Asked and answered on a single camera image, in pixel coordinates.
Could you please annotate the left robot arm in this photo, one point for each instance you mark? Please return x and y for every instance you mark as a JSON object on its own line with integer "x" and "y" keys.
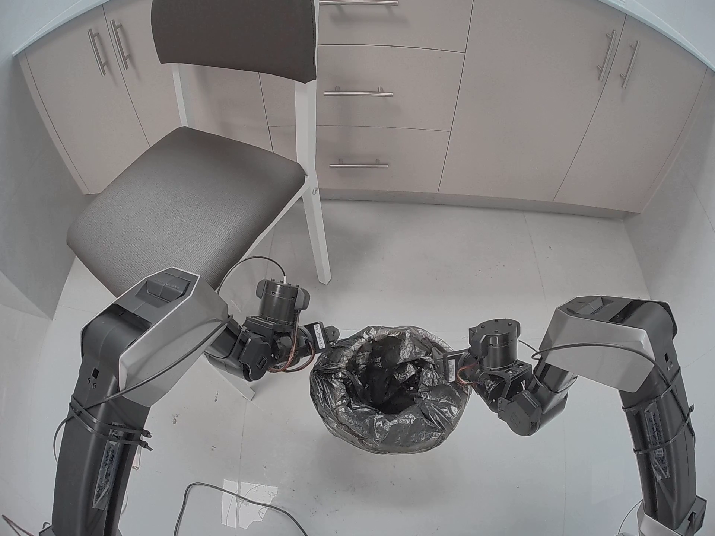
{"x": 162, "y": 327}

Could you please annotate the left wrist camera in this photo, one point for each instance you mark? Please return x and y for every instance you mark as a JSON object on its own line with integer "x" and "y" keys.
{"x": 333, "y": 336}

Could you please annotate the black plastic bag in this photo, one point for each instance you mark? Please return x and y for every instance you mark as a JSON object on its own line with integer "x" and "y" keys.
{"x": 391, "y": 433}

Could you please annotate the beige cabinet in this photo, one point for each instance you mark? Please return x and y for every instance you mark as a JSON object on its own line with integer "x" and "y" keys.
{"x": 502, "y": 104}

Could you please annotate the grey chair with white legs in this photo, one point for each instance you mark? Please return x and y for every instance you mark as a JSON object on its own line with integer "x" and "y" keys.
{"x": 184, "y": 210}

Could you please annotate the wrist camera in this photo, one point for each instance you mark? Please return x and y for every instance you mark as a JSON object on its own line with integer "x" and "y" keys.
{"x": 333, "y": 336}
{"x": 476, "y": 343}

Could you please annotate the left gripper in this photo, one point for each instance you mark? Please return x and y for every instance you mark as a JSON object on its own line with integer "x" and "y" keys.
{"x": 319, "y": 337}

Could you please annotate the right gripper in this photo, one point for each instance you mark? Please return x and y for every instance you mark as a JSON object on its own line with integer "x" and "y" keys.
{"x": 449, "y": 369}

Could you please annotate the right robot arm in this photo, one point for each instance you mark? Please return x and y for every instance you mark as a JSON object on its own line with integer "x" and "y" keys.
{"x": 603, "y": 344}

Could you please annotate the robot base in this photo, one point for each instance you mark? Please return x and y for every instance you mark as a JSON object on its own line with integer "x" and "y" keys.
{"x": 651, "y": 527}

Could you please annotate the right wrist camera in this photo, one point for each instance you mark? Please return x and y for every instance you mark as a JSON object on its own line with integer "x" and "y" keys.
{"x": 476, "y": 343}

